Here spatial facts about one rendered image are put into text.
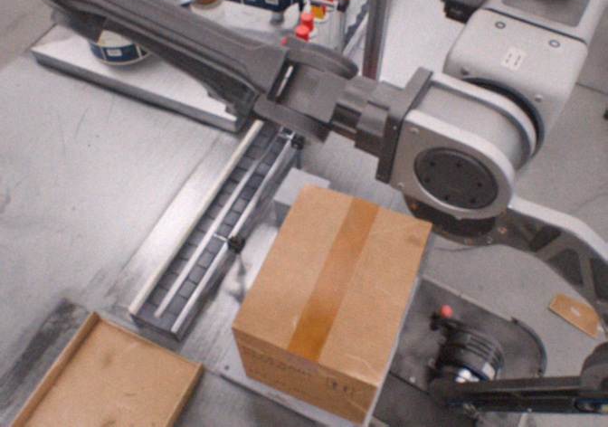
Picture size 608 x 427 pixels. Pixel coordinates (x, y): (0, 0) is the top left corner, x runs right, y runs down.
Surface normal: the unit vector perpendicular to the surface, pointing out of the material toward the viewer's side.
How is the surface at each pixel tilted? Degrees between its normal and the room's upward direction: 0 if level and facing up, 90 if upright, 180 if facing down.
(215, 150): 0
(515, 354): 0
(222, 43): 34
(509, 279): 0
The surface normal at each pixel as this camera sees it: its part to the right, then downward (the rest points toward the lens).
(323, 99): -0.27, -0.10
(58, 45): 0.00, -0.56
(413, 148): -0.51, 0.71
